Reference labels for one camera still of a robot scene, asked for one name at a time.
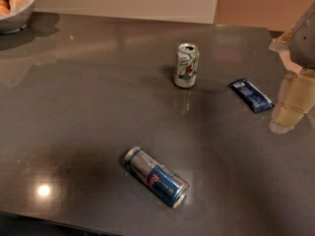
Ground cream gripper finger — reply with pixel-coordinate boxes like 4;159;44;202
269;29;302;74

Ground blue silver redbull can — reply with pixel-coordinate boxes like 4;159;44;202
123;147;189;208

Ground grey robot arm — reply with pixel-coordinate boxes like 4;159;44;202
269;2;315;74

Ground white green 7up can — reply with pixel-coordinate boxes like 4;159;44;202
173;43;199;89

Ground dark blue snack packet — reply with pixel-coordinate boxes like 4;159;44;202
228;79;275;113

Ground silver metal fruit bowl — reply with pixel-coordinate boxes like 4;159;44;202
0;0;35;33

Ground white paper napkin in bowl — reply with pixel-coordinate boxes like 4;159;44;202
9;0;33;16

